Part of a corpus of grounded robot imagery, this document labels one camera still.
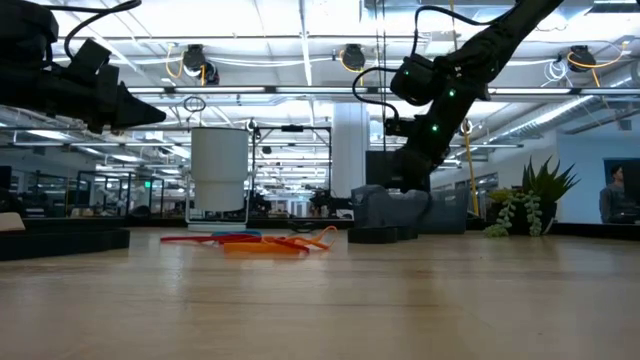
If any white tumbler cup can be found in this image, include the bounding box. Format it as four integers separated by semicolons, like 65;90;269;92
190;126;250;213

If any orange rubber band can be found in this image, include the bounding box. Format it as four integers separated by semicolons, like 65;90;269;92
222;241;302;256
262;225;339;251

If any potted succulent plant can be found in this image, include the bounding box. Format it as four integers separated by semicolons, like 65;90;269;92
482;154;581;239

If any person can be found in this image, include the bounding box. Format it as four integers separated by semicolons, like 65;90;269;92
598;163;640;225

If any blue rubber band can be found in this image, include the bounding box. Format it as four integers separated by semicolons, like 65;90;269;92
210;229;264;238

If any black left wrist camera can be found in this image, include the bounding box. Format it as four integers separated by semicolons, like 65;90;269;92
67;38;112;77

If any clear acrylic cup stand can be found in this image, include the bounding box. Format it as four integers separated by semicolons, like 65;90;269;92
183;169;252;233

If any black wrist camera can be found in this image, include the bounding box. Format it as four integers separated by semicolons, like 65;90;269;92
67;38;112;77
383;117;417;139

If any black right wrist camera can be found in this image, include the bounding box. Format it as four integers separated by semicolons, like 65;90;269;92
383;117;417;139

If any black ceiling cable reel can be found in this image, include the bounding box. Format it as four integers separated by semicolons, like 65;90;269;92
567;44;599;74
339;43;367;72
180;43;221;86

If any black metal frame rig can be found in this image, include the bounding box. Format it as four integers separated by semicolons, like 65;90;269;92
249;124;334;216

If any yellow hanging cable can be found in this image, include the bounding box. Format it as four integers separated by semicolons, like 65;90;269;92
462;117;481;217

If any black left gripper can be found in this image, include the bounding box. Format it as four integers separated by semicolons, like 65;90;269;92
0;62;167;134

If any clear grey plastic bin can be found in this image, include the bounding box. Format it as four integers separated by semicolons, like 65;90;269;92
351;184;472;235

